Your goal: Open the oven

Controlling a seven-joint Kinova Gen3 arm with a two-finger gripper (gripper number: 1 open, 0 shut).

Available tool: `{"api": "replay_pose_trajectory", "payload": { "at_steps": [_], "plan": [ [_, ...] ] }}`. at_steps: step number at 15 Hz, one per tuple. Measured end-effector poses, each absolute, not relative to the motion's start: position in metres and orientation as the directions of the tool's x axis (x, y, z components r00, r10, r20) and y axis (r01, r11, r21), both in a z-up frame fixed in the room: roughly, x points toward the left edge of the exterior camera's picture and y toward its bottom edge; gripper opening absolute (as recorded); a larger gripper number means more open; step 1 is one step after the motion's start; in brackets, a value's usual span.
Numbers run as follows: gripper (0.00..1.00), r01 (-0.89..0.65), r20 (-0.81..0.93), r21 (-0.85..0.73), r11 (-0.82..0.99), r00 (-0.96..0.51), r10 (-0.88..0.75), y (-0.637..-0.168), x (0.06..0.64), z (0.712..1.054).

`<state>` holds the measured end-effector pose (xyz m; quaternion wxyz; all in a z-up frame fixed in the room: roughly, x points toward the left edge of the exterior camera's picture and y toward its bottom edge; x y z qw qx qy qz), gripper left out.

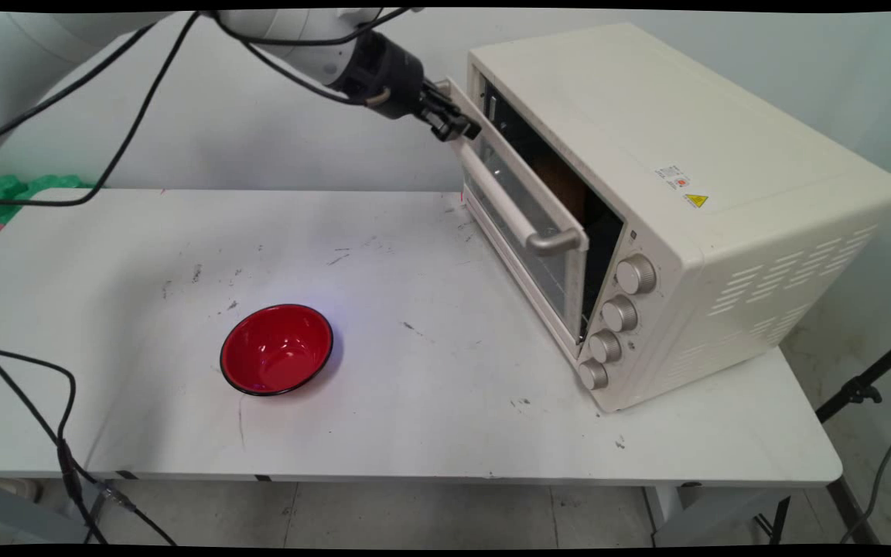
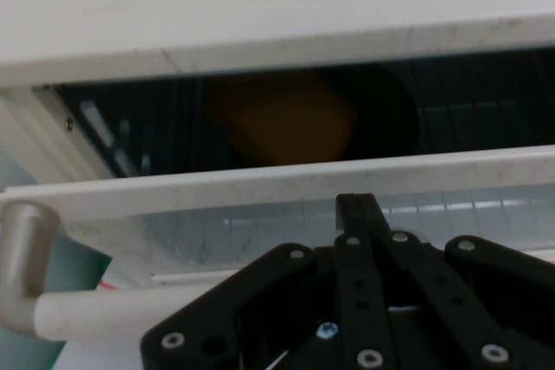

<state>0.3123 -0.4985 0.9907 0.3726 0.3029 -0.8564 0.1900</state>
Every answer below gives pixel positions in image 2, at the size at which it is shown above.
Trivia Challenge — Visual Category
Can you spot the white oven door with handle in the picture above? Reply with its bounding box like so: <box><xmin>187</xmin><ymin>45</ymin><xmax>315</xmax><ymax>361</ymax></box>
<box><xmin>0</xmin><ymin>144</ymin><xmax>555</xmax><ymax>341</ymax></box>

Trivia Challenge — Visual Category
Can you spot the orange block-shaped food item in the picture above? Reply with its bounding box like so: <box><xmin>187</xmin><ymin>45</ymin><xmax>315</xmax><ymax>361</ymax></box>
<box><xmin>206</xmin><ymin>72</ymin><xmax>359</xmax><ymax>167</ymax></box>

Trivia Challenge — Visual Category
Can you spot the metal wire oven rack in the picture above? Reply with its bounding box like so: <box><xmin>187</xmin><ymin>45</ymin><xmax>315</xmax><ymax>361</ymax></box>
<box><xmin>414</xmin><ymin>96</ymin><xmax>555</xmax><ymax>155</ymax></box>

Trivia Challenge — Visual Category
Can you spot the white toaster oven body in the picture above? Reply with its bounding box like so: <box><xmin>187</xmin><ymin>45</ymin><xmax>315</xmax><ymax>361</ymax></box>
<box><xmin>0</xmin><ymin>0</ymin><xmax>555</xmax><ymax>181</ymax></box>

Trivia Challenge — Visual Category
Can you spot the round black plate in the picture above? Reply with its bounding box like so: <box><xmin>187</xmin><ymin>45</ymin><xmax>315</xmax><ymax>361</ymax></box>
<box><xmin>318</xmin><ymin>62</ymin><xmax>422</xmax><ymax>159</ymax></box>

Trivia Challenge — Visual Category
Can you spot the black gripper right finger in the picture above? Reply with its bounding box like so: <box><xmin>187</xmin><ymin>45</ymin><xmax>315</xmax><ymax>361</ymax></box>
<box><xmin>358</xmin><ymin>192</ymin><xmax>555</xmax><ymax>370</ymax></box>

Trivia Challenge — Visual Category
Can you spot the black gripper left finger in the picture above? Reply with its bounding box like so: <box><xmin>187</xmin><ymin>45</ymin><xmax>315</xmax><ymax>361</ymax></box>
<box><xmin>140</xmin><ymin>192</ymin><xmax>396</xmax><ymax>370</ymax></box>

